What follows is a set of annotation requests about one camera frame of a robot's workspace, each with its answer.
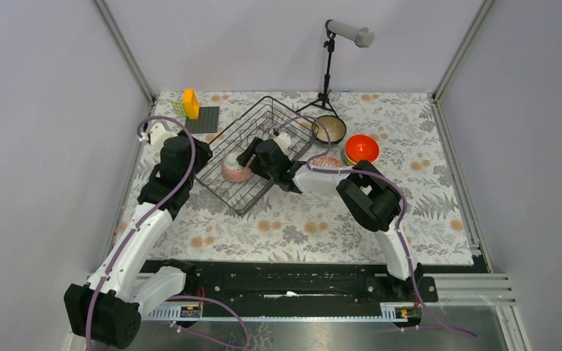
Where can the black microphone tripod stand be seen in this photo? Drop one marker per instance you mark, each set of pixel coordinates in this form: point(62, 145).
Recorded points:
point(322, 101)

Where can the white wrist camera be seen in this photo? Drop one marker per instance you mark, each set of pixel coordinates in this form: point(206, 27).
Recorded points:
point(156, 135)
point(283, 141)

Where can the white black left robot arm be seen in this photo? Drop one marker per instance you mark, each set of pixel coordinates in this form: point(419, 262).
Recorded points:
point(109, 307)

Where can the grey microphone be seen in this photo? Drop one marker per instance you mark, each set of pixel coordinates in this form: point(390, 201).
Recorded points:
point(361, 37)

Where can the yellow-green small grid plate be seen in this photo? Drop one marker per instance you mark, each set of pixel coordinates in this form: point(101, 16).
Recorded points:
point(178, 108)

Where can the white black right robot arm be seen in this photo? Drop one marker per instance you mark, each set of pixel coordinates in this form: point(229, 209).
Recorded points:
point(376, 203)

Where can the pink patterned bowl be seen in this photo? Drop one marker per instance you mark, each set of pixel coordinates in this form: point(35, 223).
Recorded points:
point(232, 171)

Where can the solid orange bowl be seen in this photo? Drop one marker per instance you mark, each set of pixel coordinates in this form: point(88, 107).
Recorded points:
point(361, 146)

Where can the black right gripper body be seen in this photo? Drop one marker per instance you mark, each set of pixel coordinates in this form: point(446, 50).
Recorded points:
point(257, 167)

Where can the orange bowl white inside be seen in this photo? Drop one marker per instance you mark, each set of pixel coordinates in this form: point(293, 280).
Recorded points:
point(372, 160)

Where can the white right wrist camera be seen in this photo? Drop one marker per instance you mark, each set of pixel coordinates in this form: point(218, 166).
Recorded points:
point(283, 141)

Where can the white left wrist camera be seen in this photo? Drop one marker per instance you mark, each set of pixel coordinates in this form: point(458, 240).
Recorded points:
point(156, 135)

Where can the black wire dish rack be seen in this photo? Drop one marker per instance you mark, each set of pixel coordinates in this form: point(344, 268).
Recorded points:
point(265, 119)

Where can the dark grey building baseplate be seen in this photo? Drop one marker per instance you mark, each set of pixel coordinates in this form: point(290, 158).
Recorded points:
point(207, 121)

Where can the orange toy block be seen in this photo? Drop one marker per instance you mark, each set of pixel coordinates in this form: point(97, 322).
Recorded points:
point(190, 104)

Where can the dark teal bowl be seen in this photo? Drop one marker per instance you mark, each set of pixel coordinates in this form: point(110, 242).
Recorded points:
point(329, 128)

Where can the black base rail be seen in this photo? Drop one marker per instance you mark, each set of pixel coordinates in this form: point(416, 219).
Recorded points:
point(297, 290)

